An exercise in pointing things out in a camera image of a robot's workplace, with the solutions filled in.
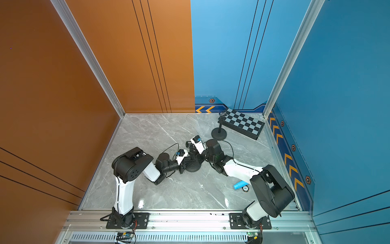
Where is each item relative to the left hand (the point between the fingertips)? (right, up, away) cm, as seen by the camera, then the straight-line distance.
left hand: (193, 158), depth 92 cm
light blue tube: (+26, -13, -9) cm, 30 cm away
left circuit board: (-32, -33, -20) cm, 50 cm away
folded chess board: (+35, +22, +18) cm, 45 cm away
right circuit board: (+30, -33, -19) cm, 48 cm away
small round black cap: (+29, -15, -8) cm, 34 cm away
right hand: (0, +6, -6) cm, 8 cm away
